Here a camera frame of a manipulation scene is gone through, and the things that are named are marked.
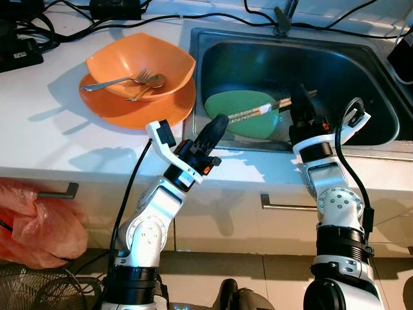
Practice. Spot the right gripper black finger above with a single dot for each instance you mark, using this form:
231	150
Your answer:
300	106
315	115

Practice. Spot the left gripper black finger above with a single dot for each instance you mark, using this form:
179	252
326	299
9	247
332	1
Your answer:
214	139
208	129

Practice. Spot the patterned brown chopstick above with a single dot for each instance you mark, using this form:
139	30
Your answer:
255	114
258	108

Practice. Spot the metal spoon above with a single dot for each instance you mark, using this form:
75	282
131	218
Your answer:
155	81

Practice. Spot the orange plastic bowl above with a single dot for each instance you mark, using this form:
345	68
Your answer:
139	58

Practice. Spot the metal fork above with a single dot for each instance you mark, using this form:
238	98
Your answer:
110	82

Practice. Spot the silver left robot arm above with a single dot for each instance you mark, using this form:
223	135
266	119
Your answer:
151	226

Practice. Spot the green plate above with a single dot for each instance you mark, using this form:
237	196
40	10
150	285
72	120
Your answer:
251	129

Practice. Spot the stainless steel sink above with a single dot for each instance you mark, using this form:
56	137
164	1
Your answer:
361	71

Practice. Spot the white base cabinet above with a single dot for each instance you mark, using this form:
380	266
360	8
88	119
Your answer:
226	219

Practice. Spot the metal faucet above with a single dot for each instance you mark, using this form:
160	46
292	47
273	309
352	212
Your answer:
284	19

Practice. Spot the black induction cooker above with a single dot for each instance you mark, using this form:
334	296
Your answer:
401	61

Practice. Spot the robot right leg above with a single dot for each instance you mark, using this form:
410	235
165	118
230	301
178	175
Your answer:
245	297

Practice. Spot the black power adapter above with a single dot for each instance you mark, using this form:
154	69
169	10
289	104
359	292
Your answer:
116	9

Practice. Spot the red plastic bag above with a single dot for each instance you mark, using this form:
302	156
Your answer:
39	226

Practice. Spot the black power strip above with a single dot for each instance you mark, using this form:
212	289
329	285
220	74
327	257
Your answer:
19	55

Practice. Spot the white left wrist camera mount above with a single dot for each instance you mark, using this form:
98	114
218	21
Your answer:
164	132

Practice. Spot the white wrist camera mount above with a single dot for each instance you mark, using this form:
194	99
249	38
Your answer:
164	132
358	119

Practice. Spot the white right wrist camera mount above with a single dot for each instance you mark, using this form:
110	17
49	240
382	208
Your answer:
358	119

